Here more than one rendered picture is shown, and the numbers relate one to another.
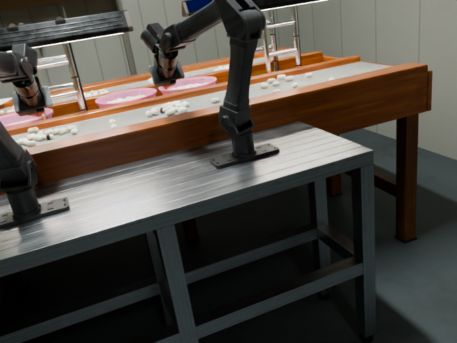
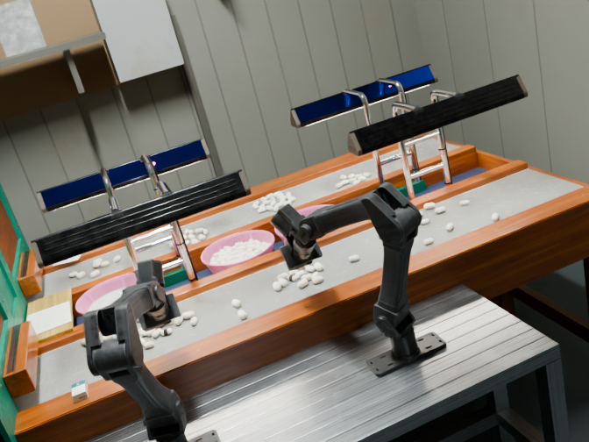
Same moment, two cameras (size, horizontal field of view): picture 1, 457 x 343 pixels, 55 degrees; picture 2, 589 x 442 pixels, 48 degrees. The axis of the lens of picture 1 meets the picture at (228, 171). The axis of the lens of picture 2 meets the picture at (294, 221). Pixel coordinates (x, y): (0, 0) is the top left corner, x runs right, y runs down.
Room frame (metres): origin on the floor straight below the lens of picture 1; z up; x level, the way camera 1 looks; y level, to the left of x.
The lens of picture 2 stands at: (-0.19, 0.05, 1.64)
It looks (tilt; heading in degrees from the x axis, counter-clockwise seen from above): 21 degrees down; 4
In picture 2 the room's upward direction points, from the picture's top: 15 degrees counter-clockwise
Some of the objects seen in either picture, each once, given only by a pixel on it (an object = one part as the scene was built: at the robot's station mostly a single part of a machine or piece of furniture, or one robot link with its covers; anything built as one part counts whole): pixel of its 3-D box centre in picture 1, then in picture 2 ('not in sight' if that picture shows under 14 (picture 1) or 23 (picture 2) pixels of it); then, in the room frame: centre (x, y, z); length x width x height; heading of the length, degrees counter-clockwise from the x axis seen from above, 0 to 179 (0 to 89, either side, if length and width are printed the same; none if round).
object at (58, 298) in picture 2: not in sight; (49, 316); (1.73, 1.02, 0.77); 0.33 x 0.15 x 0.01; 18
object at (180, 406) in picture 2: (15, 176); (164, 419); (1.03, 0.52, 0.77); 0.09 x 0.06 x 0.06; 88
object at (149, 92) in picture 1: (128, 105); (241, 259); (1.92, 0.39, 0.72); 0.27 x 0.27 x 0.10
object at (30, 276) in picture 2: not in sight; (31, 271); (2.03, 1.17, 0.83); 0.30 x 0.06 x 0.07; 18
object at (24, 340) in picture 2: not in sight; (22, 356); (1.39, 0.97, 0.83); 0.30 x 0.06 x 0.07; 18
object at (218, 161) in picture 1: (243, 144); (403, 342); (1.21, -0.05, 0.71); 0.20 x 0.07 x 0.08; 109
